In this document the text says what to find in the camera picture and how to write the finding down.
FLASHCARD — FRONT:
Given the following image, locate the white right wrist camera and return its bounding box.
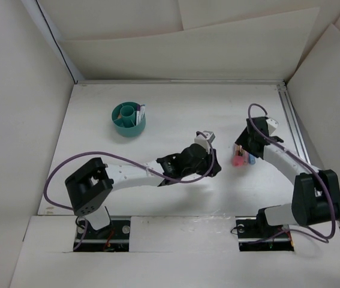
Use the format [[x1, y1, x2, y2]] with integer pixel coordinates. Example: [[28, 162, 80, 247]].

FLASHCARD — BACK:
[[266, 118, 278, 137]]

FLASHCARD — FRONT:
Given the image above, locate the blue capped white marker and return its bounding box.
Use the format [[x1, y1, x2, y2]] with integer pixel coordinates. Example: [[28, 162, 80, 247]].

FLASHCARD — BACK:
[[140, 104, 146, 123]]

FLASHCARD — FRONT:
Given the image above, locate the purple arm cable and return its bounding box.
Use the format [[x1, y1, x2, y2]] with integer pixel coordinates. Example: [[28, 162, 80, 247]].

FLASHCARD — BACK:
[[247, 103, 338, 244], [44, 130, 215, 250]]

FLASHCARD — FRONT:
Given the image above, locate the purple capped white marker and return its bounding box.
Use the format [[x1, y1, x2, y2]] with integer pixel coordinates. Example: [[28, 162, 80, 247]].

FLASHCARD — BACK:
[[136, 105, 144, 125]]

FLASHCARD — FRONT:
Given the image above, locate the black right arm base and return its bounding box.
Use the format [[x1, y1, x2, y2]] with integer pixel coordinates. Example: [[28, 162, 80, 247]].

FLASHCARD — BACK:
[[230, 209, 294, 252]]

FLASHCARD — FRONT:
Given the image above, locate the red capped white marker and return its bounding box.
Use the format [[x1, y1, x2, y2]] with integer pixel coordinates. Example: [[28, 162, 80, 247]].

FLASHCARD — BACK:
[[136, 109, 140, 126]]

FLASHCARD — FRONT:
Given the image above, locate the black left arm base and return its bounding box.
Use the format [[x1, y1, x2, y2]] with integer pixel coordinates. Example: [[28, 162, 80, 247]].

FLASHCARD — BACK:
[[73, 216, 131, 253]]

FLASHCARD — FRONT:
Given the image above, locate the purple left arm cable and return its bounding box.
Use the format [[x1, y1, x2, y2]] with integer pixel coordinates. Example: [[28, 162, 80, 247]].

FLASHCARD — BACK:
[[44, 130, 215, 250]]

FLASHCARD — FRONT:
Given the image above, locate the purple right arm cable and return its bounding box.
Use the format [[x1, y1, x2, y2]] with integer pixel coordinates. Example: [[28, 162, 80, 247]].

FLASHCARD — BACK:
[[247, 103, 338, 244]]

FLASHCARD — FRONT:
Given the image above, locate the aluminium rail right side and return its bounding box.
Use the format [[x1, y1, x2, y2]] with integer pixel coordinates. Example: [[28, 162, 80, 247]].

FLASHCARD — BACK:
[[276, 82, 311, 164]]

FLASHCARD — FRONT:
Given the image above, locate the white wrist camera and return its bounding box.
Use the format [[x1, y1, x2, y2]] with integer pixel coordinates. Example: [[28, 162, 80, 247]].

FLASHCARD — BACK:
[[194, 131, 215, 154], [266, 118, 278, 137]]

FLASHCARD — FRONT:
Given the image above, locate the teal round divided organizer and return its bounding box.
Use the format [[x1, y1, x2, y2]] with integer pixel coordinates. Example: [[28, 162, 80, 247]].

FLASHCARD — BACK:
[[112, 102, 146, 138]]

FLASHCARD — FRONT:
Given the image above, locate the blue translucent correction tape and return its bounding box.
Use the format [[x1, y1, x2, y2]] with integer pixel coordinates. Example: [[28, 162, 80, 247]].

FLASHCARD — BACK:
[[248, 154, 256, 165]]

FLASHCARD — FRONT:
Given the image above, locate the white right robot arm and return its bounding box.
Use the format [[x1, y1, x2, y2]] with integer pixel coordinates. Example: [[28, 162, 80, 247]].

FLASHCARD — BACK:
[[235, 116, 340, 241]]

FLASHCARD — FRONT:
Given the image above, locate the pink translucent correction tape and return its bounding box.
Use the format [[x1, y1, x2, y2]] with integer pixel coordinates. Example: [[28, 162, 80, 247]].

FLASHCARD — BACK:
[[242, 151, 248, 166]]

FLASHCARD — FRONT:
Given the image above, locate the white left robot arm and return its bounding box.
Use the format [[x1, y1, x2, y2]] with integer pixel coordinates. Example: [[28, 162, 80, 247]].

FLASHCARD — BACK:
[[65, 143, 221, 238]]

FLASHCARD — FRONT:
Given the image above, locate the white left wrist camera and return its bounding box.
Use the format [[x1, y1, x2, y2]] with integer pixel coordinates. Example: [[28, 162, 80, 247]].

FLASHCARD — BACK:
[[194, 131, 215, 154]]

